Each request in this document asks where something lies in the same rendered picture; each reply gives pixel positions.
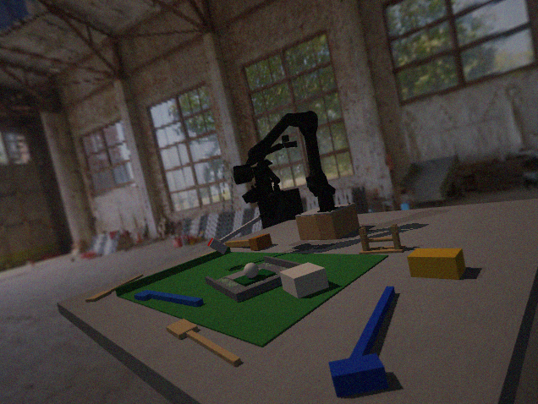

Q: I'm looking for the green flat mat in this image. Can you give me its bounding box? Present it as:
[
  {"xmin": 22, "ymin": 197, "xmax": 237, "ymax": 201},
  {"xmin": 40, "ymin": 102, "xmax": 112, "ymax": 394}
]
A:
[{"xmin": 118, "ymin": 252, "xmax": 388, "ymax": 347}]

